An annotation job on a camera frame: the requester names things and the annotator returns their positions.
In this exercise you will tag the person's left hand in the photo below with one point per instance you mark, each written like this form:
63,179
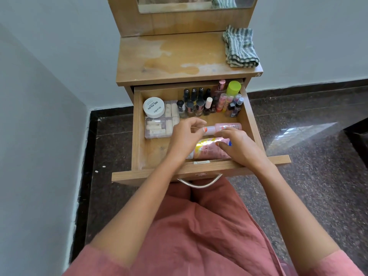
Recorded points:
184,137

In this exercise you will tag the person's right hand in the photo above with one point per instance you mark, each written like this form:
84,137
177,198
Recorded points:
244,149

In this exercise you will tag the clear box of beige tubes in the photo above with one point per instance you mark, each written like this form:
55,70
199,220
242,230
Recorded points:
161,129

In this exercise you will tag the pink tube yellow print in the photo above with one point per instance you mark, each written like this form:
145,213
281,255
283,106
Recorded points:
210,150

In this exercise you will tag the cluster of small cosmetic bottles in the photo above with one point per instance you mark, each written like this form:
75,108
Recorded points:
189,107

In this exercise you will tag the pink tube white cap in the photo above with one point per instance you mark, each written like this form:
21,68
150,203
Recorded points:
221,127

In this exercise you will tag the wooden drawer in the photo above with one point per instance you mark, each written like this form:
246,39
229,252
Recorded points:
152,152

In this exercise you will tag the white round jar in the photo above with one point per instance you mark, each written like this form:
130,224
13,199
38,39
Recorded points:
153,107

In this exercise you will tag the lime green bottle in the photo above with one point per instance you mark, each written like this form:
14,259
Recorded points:
233,87

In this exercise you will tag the pink perfume bottle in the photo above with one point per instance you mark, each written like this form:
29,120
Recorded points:
220,84

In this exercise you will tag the green striped cloth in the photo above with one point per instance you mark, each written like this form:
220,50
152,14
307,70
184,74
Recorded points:
241,47

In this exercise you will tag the person's left forearm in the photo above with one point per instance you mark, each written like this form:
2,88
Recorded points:
135,215

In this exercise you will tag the person's right forearm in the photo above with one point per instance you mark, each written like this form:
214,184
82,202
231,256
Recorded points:
296,221

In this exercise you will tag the person's legs pink trousers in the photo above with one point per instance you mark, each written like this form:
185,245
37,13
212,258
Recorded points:
207,232

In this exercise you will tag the person's right pink sleeve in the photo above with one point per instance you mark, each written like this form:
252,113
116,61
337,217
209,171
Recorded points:
336,264

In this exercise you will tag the person's pink sleeve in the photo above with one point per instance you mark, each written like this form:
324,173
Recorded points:
336,264
95,263

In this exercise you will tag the person's left pink sleeve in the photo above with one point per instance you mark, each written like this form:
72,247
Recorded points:
95,263

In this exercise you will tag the wooden dressing table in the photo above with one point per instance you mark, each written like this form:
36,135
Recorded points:
187,54

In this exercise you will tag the black furniture base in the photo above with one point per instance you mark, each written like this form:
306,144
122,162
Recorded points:
358,137

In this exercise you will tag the dressing table mirror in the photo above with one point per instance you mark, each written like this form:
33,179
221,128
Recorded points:
247,2

